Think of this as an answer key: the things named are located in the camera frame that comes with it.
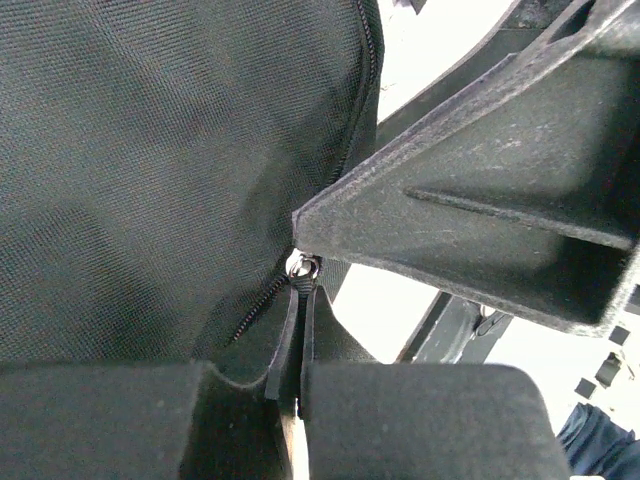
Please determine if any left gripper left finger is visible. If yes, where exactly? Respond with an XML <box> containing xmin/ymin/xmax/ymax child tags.
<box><xmin>1</xmin><ymin>287</ymin><xmax>299</xmax><ymax>479</ymax></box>

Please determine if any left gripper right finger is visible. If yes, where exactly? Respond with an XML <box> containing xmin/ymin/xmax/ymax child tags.
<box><xmin>300</xmin><ymin>289</ymin><xmax>570</xmax><ymax>479</ymax></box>

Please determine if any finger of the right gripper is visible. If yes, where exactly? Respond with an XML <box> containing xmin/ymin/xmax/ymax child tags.
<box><xmin>293</xmin><ymin>55</ymin><xmax>639</xmax><ymax>336</ymax></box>
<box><xmin>377</xmin><ymin>1</ymin><xmax>639</xmax><ymax>145</ymax></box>

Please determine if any black backpack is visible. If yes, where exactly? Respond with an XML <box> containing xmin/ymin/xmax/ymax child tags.
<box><xmin>1</xmin><ymin>1</ymin><xmax>384</xmax><ymax>362</ymax></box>

